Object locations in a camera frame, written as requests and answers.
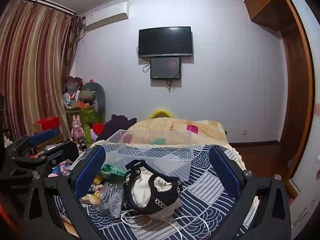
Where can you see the green knitted cloth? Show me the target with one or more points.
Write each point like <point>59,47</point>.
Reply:
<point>112,171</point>

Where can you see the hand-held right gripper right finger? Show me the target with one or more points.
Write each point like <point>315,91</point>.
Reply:
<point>225,173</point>

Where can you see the red box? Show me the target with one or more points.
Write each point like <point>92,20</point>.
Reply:
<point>47,123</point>

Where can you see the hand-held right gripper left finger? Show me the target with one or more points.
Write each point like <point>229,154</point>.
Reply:
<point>89,173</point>

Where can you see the small black wall monitor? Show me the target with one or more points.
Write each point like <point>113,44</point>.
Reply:
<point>165,68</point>

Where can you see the blue patterned blanket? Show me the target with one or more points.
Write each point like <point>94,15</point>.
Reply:
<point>202,197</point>

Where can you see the black cylinder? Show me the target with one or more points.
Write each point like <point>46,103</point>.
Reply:
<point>82,143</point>

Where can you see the curtain rail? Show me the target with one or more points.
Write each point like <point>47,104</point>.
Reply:
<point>45,2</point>

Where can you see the white door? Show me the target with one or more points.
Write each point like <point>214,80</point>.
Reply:
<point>312,155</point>

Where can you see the beige fleece blanket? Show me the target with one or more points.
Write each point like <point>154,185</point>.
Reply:
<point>212,130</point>

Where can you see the wooden overhead cabinet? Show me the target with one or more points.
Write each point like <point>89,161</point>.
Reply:
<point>265,2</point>

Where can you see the green cylinder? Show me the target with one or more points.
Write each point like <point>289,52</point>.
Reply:
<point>87,133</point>

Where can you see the white air conditioner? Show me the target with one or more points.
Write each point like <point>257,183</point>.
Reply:
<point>105,18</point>

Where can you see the striped brown curtain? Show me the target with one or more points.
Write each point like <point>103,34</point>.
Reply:
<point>32,67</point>

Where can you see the black wall television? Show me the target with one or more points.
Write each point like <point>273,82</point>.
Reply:
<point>165,41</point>

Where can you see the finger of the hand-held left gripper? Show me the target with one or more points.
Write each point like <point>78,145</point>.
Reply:
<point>63,151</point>
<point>42,135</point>

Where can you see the white cloth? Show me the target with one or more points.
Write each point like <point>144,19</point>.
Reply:
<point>142,190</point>

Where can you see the green patterned box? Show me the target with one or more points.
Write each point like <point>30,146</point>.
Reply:
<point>85,116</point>

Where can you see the pink rabbit toy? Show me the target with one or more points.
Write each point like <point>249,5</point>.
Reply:
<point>77,128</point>

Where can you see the dark green cushion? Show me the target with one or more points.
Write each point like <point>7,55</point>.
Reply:
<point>100,100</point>

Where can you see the yellow small toys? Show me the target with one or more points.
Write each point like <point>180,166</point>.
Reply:
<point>92,198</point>

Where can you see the clear plastic storage box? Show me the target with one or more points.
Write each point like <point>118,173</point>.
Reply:
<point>175,165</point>

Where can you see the wooden door frame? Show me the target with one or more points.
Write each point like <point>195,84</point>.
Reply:
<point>297,92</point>

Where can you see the pile of toys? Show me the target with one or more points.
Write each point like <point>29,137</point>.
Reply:
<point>73,92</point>

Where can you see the red cloth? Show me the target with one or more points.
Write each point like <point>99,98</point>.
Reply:
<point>98,128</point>

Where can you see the dark purple clothing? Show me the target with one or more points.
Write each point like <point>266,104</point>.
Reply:
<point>112,127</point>

